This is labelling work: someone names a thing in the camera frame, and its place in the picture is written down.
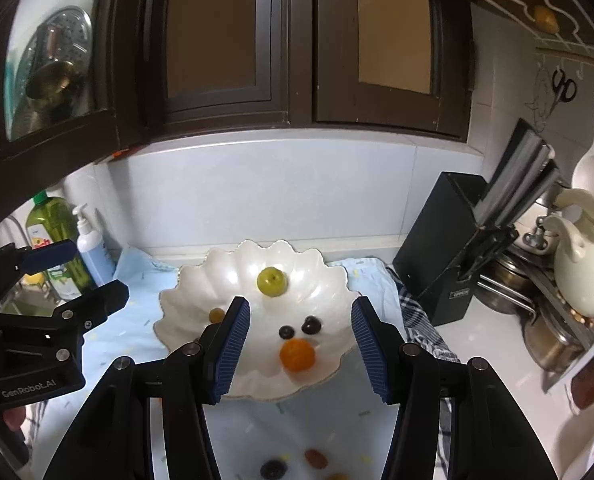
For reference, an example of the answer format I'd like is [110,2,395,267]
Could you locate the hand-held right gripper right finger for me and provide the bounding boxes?
[350,296,561,480]

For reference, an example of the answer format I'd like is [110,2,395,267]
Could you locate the blue pump bottle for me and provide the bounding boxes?
[73,203,116,289]

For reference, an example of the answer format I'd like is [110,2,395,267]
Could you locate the black scissors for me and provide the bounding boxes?
[547,67,577,116]

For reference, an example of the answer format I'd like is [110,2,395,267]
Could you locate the white scalloped bowl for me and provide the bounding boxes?
[157,239,361,401]

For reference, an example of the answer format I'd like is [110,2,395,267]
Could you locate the round green fruit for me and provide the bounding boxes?
[256,267,289,298]

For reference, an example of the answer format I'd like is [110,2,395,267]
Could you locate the person's left hand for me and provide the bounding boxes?
[3,404,28,434]

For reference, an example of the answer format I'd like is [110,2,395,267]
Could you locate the cream ceramic teapot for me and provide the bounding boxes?
[542,188,594,319]

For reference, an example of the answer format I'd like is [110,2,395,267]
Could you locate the black knife block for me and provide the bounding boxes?
[393,171,521,328]

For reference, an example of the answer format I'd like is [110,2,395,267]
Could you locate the green dish soap bottle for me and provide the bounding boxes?
[25,192,96,302]

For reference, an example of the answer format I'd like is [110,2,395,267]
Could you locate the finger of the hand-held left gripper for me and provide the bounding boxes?
[42,280,130,334]
[0,239,78,286]

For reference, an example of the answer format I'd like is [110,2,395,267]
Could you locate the dark brown window frame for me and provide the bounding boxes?
[139,0,474,142]

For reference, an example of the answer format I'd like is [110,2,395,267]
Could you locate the small orange tangerine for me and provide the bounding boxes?
[280,338,319,373]

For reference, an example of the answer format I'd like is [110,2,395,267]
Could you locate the stainless steel pot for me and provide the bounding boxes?
[474,252,544,312]
[522,309,594,374]

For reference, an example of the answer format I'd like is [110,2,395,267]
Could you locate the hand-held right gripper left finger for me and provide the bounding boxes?
[42,296,252,480]

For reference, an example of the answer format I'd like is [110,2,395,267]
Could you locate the checkered dish cloth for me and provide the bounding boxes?
[386,266,461,480]

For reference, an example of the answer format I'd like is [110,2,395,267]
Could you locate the dark brown open window sash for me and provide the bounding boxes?
[0,0,145,233]

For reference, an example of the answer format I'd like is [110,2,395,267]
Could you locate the white enamel pot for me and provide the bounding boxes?
[520,209,559,257]

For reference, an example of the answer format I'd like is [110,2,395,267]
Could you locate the light blue patterned cloth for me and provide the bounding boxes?
[27,245,453,480]

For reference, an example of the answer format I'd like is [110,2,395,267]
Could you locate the small brown round object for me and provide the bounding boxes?
[534,5,558,31]

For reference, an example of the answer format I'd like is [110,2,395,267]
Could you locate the white ladle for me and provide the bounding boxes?
[571,80,594,196]

